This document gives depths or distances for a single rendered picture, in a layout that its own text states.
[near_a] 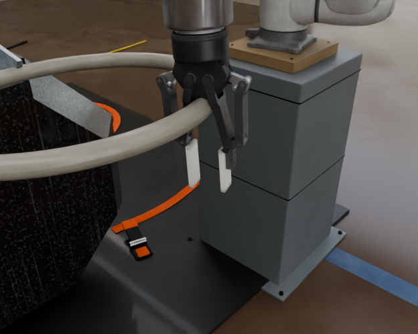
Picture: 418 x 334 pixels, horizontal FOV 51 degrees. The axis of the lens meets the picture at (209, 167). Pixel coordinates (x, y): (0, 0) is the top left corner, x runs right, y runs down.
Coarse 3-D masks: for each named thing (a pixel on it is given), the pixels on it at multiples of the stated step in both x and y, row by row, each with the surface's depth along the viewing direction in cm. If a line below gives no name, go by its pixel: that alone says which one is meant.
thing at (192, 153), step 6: (192, 144) 66; (186, 150) 65; (192, 150) 66; (186, 156) 66; (192, 156) 66; (186, 162) 66; (192, 162) 66; (198, 162) 69; (192, 168) 67; (198, 168) 69; (192, 174) 67; (198, 174) 69; (192, 180) 67; (198, 180) 69; (192, 186) 68
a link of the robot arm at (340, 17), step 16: (320, 0) 128; (336, 0) 124; (352, 0) 122; (368, 0) 122; (384, 0) 123; (320, 16) 132; (336, 16) 130; (352, 16) 128; (368, 16) 127; (384, 16) 127
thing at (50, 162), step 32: (32, 64) 86; (64, 64) 88; (96, 64) 89; (128, 64) 88; (160, 64) 85; (160, 128) 53; (192, 128) 58; (0, 160) 48; (32, 160) 48; (64, 160) 49; (96, 160) 50
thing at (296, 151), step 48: (288, 96) 128; (336, 96) 145; (288, 144) 135; (336, 144) 159; (240, 192) 158; (288, 192) 143; (336, 192) 177; (240, 240) 169; (288, 240) 156; (336, 240) 186; (288, 288) 163
